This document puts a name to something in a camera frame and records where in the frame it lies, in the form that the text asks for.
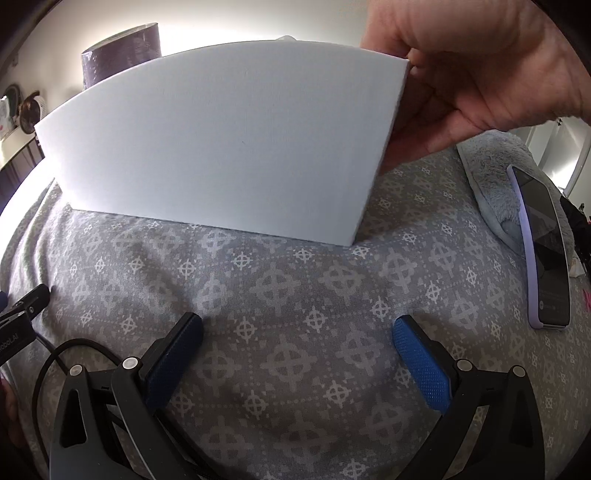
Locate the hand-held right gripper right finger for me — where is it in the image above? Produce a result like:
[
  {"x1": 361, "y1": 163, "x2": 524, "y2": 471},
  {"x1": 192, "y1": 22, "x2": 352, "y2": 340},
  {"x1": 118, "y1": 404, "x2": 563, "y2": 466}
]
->
[{"x1": 392, "y1": 315, "x2": 575, "y2": 480}]

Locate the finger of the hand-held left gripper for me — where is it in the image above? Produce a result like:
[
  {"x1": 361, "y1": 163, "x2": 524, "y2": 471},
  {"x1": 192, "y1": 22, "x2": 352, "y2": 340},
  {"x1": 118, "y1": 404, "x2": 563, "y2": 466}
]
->
[{"x1": 0, "y1": 284, "x2": 51, "y2": 324}]

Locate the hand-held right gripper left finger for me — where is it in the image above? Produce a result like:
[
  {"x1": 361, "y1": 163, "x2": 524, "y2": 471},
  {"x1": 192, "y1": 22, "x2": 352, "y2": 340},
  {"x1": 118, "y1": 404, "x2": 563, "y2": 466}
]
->
[{"x1": 48, "y1": 312, "x2": 205, "y2": 480}]

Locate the white cardboard box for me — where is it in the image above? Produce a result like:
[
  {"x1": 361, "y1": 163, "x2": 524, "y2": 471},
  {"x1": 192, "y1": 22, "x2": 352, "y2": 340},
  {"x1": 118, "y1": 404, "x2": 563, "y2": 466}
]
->
[{"x1": 34, "y1": 39, "x2": 411, "y2": 245}]

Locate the person's left hand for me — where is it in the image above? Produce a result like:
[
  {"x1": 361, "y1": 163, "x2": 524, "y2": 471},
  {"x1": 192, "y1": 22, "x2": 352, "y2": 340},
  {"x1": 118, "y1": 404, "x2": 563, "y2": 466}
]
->
[{"x1": 360, "y1": 0, "x2": 591, "y2": 176}]

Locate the grey patterned bedspread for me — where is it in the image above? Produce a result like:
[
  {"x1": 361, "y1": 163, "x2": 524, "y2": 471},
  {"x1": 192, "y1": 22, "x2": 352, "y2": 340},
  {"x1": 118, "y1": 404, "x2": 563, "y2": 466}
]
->
[{"x1": 0, "y1": 129, "x2": 591, "y2": 480}]

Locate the small round fan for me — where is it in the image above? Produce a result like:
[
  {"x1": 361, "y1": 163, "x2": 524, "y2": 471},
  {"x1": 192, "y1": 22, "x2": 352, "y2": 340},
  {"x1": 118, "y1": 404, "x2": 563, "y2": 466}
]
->
[{"x1": 18, "y1": 92, "x2": 49, "y2": 123}]

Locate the grey plush throw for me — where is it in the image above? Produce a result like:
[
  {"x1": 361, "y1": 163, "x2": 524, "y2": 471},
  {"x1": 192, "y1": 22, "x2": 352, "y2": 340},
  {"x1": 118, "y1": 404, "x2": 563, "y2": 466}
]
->
[{"x1": 457, "y1": 131, "x2": 573, "y2": 252}]

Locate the dark clutter beside bed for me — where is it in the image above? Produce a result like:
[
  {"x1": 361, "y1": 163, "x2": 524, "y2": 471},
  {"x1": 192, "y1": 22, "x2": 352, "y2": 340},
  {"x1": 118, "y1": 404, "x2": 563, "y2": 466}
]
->
[{"x1": 561, "y1": 194, "x2": 591, "y2": 278}]

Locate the white door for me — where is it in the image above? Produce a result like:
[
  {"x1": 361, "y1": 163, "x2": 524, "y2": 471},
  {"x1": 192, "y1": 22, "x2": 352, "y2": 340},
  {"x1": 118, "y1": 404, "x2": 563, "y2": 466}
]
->
[{"x1": 526, "y1": 113, "x2": 591, "y2": 199}]

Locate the dark purple cylinder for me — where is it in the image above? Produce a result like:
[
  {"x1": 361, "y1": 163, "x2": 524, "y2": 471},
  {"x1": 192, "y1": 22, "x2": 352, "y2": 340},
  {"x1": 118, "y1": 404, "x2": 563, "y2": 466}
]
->
[{"x1": 81, "y1": 23, "x2": 162, "y2": 90}]

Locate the black cable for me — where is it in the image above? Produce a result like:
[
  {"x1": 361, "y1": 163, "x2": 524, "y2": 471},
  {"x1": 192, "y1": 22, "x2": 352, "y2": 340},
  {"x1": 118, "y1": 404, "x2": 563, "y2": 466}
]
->
[{"x1": 30, "y1": 335, "x2": 139, "y2": 480}]

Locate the white wall shelf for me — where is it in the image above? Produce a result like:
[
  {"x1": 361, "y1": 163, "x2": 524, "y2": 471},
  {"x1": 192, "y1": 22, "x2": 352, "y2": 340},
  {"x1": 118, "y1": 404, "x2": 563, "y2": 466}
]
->
[{"x1": 0, "y1": 124, "x2": 47, "y2": 171}]

